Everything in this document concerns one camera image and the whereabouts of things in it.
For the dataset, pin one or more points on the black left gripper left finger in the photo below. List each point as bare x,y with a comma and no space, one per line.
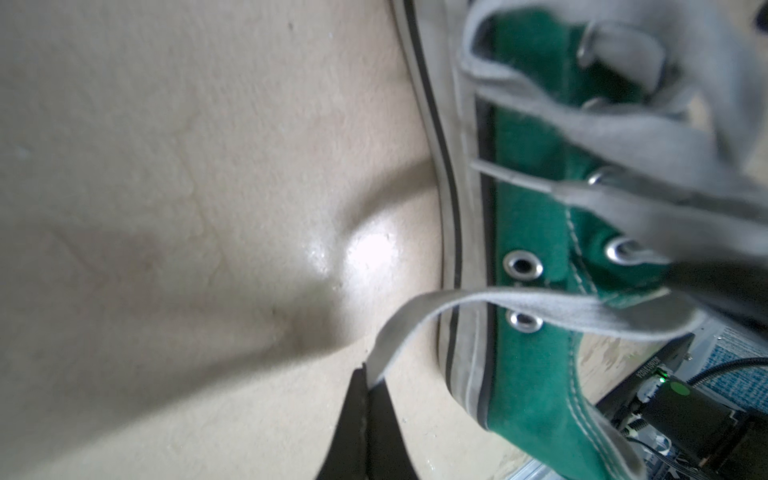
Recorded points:
347,455

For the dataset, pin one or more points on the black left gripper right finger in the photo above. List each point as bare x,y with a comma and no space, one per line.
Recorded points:
387,457

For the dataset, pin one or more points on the green canvas sneaker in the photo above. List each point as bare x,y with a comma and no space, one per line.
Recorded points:
530,393

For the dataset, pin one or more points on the white shoelace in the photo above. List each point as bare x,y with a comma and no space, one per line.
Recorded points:
673,178

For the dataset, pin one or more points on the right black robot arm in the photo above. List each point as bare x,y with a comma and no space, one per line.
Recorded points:
665,408

